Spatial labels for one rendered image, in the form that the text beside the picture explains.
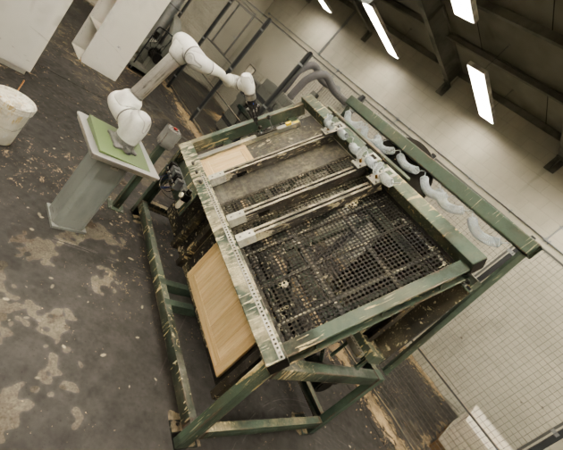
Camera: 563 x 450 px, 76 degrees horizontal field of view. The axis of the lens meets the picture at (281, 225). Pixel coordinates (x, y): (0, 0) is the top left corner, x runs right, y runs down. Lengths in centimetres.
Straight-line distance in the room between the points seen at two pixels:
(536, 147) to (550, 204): 100
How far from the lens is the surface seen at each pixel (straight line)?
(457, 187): 289
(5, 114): 347
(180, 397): 244
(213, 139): 341
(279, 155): 295
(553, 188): 730
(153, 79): 277
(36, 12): 476
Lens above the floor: 184
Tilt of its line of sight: 16 degrees down
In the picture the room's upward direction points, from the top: 45 degrees clockwise
